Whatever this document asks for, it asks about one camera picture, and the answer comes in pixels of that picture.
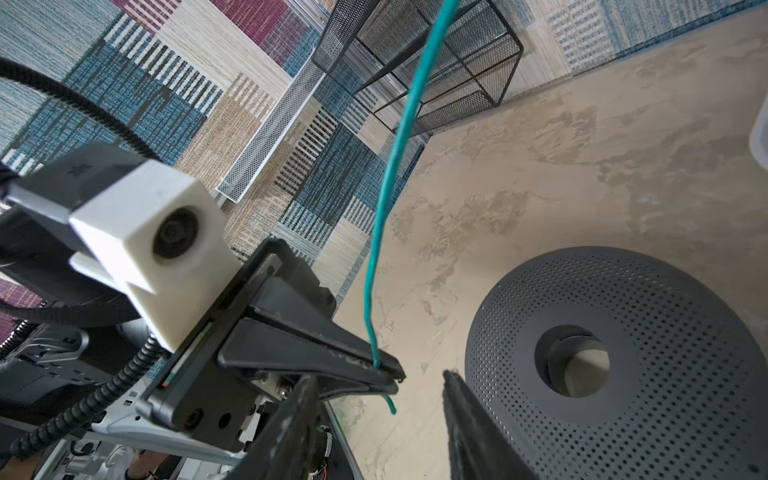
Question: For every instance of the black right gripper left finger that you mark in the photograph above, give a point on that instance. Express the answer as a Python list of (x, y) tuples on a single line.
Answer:
[(285, 447)]

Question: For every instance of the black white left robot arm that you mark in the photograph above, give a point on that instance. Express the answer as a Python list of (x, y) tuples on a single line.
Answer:
[(84, 348)]

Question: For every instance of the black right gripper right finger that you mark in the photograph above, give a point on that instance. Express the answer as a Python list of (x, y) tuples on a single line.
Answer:
[(477, 449)]

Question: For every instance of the white wire mesh basket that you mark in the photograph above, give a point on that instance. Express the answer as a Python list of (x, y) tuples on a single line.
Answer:
[(262, 146)]

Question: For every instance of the black perforated cable spool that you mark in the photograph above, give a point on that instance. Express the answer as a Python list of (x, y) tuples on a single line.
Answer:
[(604, 363)]

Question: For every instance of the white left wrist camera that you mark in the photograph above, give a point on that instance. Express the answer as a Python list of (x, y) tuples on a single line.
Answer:
[(137, 225)]

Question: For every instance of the black wire mesh shelf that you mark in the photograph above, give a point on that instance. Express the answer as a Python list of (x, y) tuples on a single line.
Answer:
[(373, 50)]

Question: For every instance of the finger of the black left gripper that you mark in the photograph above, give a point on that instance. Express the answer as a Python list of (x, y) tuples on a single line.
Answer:
[(255, 347), (277, 304)]

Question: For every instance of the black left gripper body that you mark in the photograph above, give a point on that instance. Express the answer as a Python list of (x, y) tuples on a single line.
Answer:
[(196, 396)]

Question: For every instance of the white plastic tub left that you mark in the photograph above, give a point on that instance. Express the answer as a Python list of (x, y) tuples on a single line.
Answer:
[(758, 139)]

